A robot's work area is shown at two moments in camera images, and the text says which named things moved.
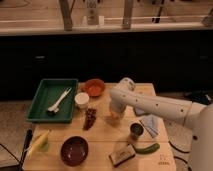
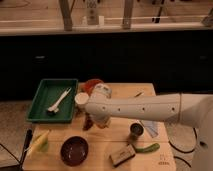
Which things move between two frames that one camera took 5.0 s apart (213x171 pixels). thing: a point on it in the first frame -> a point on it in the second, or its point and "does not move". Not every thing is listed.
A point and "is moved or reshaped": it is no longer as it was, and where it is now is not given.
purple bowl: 74,151 does not move
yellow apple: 114,116 is moved or reshaped
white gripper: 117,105 -> 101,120
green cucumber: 152,148 does not move
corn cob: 40,144 does not move
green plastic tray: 50,90 does not move
